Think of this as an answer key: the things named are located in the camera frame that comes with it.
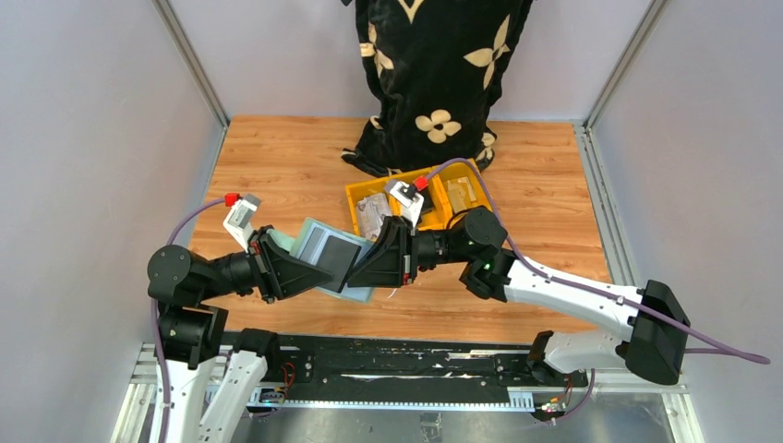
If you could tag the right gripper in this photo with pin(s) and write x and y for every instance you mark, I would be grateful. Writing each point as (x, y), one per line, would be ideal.
(392, 261)

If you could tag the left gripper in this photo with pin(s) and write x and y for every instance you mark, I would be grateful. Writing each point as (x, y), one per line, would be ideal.
(276, 269)

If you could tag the black credit card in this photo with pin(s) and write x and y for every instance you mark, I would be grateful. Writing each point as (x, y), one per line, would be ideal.
(337, 257)

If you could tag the green card holder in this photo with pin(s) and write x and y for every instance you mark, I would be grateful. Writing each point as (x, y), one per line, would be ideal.
(308, 244)

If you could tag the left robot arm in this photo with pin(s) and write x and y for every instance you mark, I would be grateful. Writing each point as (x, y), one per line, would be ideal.
(188, 334)

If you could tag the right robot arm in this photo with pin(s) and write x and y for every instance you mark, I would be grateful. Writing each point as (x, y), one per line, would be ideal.
(640, 329)

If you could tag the silver cards stack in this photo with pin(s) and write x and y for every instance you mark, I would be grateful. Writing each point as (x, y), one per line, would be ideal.
(371, 213)

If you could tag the black cards stack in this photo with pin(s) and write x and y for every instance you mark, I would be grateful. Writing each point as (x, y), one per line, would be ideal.
(428, 204)

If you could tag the gold cards stack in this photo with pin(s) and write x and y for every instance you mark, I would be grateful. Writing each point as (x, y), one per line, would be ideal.
(461, 194)

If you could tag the yellow three-compartment bin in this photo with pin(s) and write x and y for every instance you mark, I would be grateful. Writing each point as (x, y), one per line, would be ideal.
(442, 216)

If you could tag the black floral blanket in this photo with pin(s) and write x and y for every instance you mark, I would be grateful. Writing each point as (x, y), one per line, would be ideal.
(436, 68)

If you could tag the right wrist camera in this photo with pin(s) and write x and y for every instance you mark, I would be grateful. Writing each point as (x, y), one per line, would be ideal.
(408, 198)

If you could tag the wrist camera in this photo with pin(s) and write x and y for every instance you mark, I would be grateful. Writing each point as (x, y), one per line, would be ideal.
(237, 222)
(408, 198)

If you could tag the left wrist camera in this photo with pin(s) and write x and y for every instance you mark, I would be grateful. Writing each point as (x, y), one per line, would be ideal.
(237, 222)

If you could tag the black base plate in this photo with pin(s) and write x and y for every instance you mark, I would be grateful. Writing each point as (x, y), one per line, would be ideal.
(332, 368)

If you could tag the aluminium frame rail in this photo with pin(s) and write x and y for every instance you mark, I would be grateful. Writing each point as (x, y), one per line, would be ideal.
(520, 399)

